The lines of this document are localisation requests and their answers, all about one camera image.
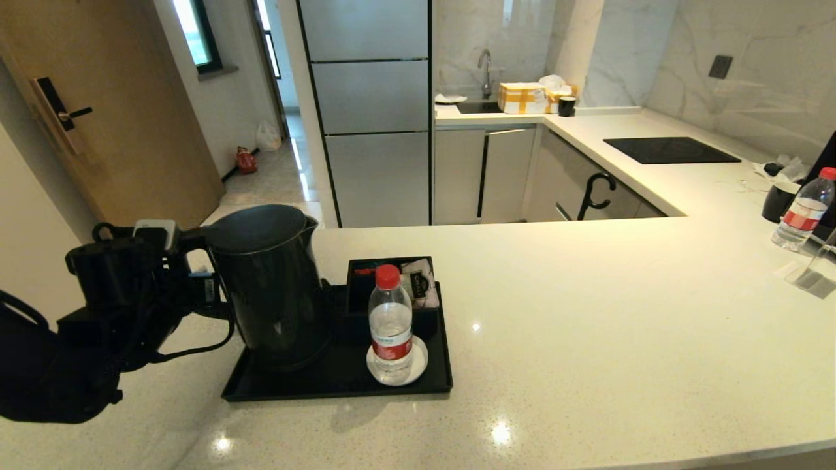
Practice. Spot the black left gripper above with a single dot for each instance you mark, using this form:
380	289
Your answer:
173	281

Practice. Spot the black electric kettle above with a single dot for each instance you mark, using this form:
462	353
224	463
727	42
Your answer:
274	294

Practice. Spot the clear water bottle red cap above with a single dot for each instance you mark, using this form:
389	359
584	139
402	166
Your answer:
802	215
390	326

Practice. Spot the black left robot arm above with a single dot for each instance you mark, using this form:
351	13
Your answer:
52	365

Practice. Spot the white tea bag packet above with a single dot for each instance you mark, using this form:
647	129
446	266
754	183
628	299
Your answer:
421	284

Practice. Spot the small black cup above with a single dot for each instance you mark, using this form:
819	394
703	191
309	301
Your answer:
567	107

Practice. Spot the red bag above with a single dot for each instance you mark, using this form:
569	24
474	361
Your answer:
247	160

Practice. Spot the white tall cabinet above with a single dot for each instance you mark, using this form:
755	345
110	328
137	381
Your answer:
26	228

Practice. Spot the brown wooden door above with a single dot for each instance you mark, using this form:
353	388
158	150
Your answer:
130	130

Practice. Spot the white plastic bag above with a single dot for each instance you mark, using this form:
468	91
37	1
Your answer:
268	137

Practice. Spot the black rectangular serving tray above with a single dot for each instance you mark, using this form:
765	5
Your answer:
326	384

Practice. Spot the black compartment organizer box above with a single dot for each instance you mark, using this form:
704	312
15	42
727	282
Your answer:
359	297

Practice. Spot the red sachet packet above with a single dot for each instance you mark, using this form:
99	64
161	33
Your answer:
364	270

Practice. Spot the black gold door lock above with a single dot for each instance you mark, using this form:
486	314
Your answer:
52	104

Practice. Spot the narrow dark framed hallway window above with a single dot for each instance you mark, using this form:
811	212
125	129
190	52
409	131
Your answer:
269	46

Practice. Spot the white round coaster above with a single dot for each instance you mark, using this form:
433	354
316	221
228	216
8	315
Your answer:
422	363

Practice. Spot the silver refrigerator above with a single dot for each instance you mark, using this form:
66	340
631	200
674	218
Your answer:
372	98

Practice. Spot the white shallow dish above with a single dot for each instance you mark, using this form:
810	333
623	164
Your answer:
450	98

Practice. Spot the grey kitchen base cabinets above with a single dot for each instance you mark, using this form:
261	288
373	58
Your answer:
509	175

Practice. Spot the dark kitchen sink basin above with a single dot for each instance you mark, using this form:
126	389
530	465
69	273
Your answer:
480	107

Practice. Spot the chrome kitchen faucet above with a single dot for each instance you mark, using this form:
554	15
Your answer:
487	77

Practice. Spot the large yellow taped carton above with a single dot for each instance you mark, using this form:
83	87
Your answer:
522	98

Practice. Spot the white crumpled bag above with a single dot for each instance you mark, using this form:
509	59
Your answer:
552	81

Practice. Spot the black induction cooktop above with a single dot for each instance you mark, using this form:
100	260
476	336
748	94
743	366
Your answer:
669	150

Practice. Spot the black mug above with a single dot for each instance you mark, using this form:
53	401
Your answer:
777	203

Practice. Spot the small black gadget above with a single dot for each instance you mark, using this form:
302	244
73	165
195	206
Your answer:
773	168

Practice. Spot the white crumpled tissue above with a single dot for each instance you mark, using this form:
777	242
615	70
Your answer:
793	170

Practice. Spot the clear acrylic stand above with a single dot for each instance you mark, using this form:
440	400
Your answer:
813	281

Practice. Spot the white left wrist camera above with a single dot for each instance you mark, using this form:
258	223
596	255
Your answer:
155	234

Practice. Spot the dark wall socket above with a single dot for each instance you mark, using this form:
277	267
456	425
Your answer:
720	67

